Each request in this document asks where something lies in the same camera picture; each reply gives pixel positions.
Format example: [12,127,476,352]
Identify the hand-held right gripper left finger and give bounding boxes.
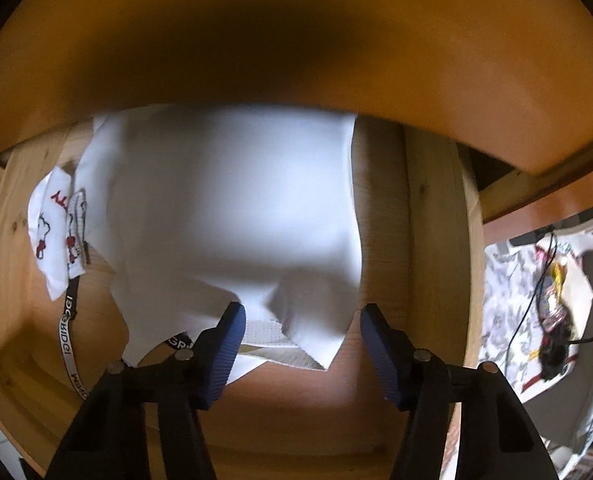
[46,301,248,480]

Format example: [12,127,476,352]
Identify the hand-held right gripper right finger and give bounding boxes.
[360,303,559,480]

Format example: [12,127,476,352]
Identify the wooden drawer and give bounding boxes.
[0,115,486,478]
[0,0,593,178]

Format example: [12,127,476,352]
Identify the clothes pile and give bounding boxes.
[74,107,364,386]

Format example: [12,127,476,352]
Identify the grey floral bed sheet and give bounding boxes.
[482,240,593,403]

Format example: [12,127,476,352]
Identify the black pouch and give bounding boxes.
[539,332,574,378]

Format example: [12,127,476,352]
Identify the white sock red print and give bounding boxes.
[66,187,91,281]
[28,166,74,302]

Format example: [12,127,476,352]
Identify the pile of snack packets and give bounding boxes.
[536,245,579,341]

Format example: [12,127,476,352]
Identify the wooden nightstand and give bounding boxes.
[469,130,593,248]

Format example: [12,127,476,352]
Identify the black lettered strap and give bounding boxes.
[56,275,84,403]

